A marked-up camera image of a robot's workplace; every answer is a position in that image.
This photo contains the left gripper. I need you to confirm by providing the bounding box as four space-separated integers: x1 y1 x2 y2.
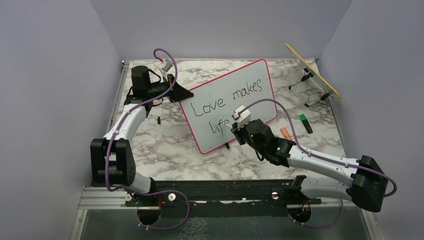
147 73 194 103

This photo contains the pink-framed whiteboard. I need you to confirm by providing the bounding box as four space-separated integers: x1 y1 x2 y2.
180 59 275 155

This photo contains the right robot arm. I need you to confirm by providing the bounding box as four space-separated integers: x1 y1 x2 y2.
231 119 388 213

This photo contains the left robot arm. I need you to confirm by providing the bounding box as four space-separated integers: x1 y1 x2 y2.
90 65 194 206

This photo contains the orange marker cap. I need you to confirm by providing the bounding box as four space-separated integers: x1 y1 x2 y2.
280 127 293 141

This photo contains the green black highlighter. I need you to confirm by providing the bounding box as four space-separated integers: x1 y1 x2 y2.
299 114 313 134

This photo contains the yellow-edged board on stand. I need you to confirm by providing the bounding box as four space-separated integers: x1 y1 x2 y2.
285 43 342 108

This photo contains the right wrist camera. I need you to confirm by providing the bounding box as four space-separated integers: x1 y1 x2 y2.
232 105 251 129

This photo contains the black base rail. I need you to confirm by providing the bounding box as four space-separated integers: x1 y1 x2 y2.
125 175 321 218

